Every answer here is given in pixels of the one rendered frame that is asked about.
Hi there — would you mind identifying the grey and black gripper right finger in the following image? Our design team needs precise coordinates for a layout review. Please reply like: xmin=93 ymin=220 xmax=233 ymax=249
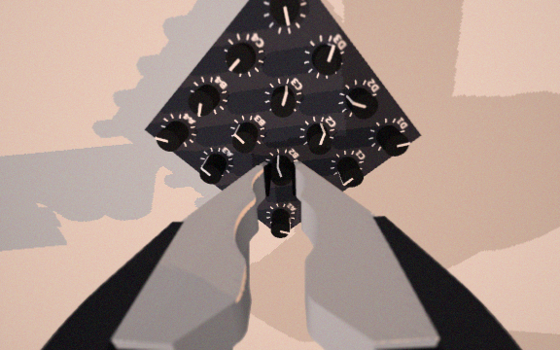
xmin=291 ymin=161 xmax=522 ymax=350

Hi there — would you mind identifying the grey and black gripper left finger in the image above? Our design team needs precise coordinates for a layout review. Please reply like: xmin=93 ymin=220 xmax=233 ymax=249
xmin=41 ymin=162 xmax=271 ymax=350

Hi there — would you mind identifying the black knob box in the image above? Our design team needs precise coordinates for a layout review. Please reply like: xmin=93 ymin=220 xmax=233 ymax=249
xmin=145 ymin=0 xmax=421 ymax=238

